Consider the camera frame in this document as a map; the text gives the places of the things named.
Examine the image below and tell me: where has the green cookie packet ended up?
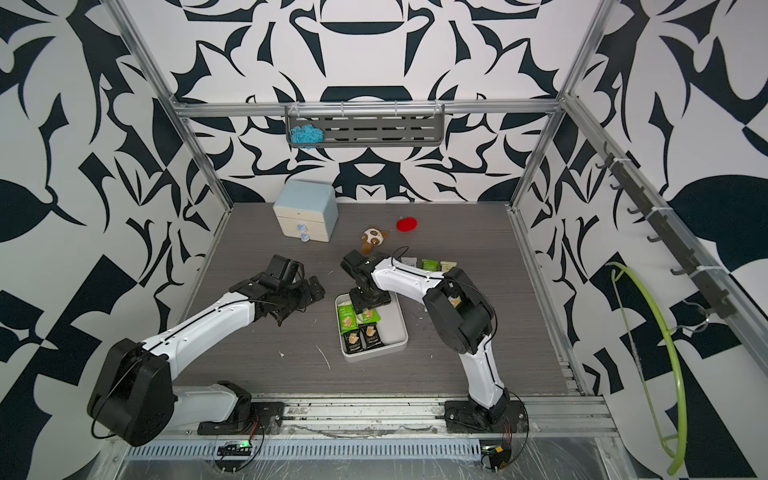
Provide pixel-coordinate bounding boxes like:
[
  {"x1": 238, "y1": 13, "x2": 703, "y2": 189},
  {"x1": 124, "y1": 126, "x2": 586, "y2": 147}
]
[
  {"x1": 356, "y1": 309, "x2": 381, "y2": 325},
  {"x1": 337, "y1": 301, "x2": 358, "y2": 334},
  {"x1": 422, "y1": 259, "x2": 439, "y2": 272}
]

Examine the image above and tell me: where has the black cookie packet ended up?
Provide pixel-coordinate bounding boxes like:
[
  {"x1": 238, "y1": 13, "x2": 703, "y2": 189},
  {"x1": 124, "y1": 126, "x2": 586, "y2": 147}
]
[
  {"x1": 359, "y1": 323, "x2": 384, "y2": 350},
  {"x1": 342, "y1": 329, "x2": 365, "y2": 355}
]

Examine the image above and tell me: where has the white storage box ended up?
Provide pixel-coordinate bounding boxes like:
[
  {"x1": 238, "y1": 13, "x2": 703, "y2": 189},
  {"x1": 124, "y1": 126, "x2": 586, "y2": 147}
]
[{"x1": 334, "y1": 294, "x2": 409, "y2": 363}]

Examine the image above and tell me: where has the pale cookie packet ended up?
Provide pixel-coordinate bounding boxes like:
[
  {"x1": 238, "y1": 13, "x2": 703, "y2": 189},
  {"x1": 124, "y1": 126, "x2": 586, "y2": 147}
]
[{"x1": 439, "y1": 261, "x2": 457, "y2": 272}]

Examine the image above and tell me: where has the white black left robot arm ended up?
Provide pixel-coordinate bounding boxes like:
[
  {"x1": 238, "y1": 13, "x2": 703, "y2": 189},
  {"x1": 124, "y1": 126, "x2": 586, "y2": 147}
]
[{"x1": 87, "y1": 255, "x2": 325, "y2": 447}]

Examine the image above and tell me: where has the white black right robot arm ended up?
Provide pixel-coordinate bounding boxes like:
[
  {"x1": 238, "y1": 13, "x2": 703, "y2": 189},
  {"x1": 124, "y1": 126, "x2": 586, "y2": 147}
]
[{"x1": 341, "y1": 250, "x2": 510, "y2": 422}]

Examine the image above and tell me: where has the brown white plush toy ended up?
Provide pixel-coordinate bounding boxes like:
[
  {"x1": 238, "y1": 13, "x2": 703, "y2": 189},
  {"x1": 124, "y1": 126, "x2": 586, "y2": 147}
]
[{"x1": 360, "y1": 227, "x2": 388, "y2": 255}]

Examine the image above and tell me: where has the red plush heart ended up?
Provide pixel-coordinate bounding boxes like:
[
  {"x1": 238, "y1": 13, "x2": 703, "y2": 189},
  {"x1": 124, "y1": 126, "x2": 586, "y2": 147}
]
[{"x1": 396, "y1": 217, "x2": 418, "y2": 233}]

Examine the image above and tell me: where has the light blue drawer cabinet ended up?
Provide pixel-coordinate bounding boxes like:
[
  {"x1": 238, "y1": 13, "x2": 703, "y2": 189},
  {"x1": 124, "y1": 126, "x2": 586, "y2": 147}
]
[{"x1": 273, "y1": 180, "x2": 339, "y2": 243}]

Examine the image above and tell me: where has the blue crochet item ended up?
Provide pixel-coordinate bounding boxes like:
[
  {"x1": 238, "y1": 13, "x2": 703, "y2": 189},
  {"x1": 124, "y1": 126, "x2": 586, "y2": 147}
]
[{"x1": 290, "y1": 125, "x2": 325, "y2": 149}]

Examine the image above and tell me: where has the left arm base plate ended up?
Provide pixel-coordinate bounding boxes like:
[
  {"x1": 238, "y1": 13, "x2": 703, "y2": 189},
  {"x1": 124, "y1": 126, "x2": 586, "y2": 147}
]
[{"x1": 197, "y1": 401, "x2": 286, "y2": 436}]

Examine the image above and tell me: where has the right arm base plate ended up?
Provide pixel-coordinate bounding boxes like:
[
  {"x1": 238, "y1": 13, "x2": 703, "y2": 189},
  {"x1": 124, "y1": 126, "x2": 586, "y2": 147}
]
[{"x1": 443, "y1": 396, "x2": 529, "y2": 434}]

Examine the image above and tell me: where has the grey wall rack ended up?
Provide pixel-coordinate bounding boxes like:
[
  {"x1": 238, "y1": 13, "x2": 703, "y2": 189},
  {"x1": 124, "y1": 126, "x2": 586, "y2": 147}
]
[{"x1": 284, "y1": 101, "x2": 446, "y2": 148}]

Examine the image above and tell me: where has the black hook rail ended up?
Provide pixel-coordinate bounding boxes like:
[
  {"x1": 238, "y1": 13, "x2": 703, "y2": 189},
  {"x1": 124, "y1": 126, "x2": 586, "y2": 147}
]
[{"x1": 598, "y1": 151, "x2": 738, "y2": 319}]

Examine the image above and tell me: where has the green hose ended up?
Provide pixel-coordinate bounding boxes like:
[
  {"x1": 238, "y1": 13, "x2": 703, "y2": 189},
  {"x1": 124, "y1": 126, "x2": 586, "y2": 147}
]
[{"x1": 605, "y1": 261, "x2": 689, "y2": 476}]

